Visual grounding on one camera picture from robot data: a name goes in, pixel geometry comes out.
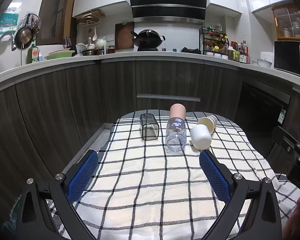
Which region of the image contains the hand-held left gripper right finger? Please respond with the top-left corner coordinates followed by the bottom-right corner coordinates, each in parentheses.
top-left (199, 149), bottom-right (283, 240)

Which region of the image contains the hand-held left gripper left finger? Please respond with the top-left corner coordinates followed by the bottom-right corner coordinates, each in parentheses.
top-left (15, 149), bottom-right (99, 240)

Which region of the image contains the white plastic cup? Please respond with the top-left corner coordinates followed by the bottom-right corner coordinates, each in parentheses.
top-left (190, 124), bottom-right (212, 150)

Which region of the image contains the patterned paper cup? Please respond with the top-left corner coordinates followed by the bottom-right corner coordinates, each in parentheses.
top-left (197, 115), bottom-right (217, 134)

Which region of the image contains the clear cup with pink lid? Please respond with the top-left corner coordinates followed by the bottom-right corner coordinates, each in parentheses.
top-left (166, 104), bottom-right (187, 152)

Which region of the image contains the grey transparent square cup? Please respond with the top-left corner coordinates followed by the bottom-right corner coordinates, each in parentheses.
top-left (139, 113), bottom-right (160, 141)

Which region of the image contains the person's right hand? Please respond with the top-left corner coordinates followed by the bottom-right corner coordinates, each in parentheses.
top-left (283, 194), bottom-right (300, 240)

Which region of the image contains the built-in black dishwasher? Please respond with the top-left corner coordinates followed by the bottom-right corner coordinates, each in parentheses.
top-left (239, 81), bottom-right (291, 133)

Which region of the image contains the black white checkered cloth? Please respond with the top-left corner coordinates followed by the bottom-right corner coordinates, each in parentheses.
top-left (44, 110), bottom-right (300, 240)

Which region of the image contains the black microwave oven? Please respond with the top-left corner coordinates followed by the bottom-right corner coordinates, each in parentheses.
top-left (273, 41), bottom-right (300, 79)

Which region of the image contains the white bowl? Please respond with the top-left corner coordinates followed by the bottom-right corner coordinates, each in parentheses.
top-left (257, 59), bottom-right (273, 68)

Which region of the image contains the white rice cooker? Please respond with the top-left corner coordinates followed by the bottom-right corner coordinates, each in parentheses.
top-left (260, 52), bottom-right (275, 65)

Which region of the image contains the dark sauce bottle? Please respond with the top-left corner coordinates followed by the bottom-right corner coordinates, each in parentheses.
top-left (239, 40), bottom-right (250, 64)

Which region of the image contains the wooden glass-door cabinet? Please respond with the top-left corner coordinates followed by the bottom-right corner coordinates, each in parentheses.
top-left (272, 4), bottom-right (300, 42)

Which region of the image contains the green dish basin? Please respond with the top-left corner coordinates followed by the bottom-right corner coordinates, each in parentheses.
top-left (44, 50), bottom-right (76, 61)

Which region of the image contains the steel cooking pot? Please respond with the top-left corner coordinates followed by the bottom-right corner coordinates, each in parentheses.
top-left (81, 49), bottom-right (105, 56)

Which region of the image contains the green dish soap bottle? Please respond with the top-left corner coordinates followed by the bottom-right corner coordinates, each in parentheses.
top-left (27, 44), bottom-right (39, 64)

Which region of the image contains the white teapot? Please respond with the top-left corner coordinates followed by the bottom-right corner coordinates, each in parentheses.
top-left (95, 37), bottom-right (108, 49)

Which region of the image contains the brown cutting board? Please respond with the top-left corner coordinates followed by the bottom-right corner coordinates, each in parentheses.
top-left (115, 22), bottom-right (135, 50)

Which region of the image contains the hanging frying pan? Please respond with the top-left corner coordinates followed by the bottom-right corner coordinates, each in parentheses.
top-left (15, 26), bottom-right (33, 50)

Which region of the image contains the black wok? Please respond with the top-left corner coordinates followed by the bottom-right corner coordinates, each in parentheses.
top-left (130, 29), bottom-right (166, 48)

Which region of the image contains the steel kitchen faucet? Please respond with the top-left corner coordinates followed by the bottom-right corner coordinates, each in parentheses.
top-left (0, 32), bottom-right (17, 76)

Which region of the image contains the hanging plastic bag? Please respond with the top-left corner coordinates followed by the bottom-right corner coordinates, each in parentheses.
top-left (0, 12), bottom-right (17, 36)

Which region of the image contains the black range hood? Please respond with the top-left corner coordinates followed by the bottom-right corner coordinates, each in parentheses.
top-left (127, 0), bottom-right (208, 25)

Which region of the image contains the grey drawer handle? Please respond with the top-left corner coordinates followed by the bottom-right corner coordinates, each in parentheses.
top-left (137, 94), bottom-right (201, 102)

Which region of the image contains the black wire spice rack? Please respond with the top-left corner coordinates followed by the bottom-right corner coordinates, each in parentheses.
top-left (199, 27), bottom-right (230, 56)

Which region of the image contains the wall shelf with wooden boards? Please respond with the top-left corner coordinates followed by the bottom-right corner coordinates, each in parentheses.
top-left (76, 10), bottom-right (106, 27)

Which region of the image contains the brown window frame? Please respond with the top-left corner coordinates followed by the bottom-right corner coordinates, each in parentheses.
top-left (36, 0), bottom-right (78, 46)

